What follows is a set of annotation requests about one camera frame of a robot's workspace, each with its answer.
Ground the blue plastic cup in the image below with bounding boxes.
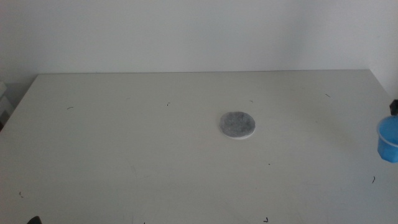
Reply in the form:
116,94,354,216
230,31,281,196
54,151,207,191
376,115,398,164

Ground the round grey cup mat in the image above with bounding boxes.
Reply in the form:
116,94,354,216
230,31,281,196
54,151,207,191
218,111,256,140

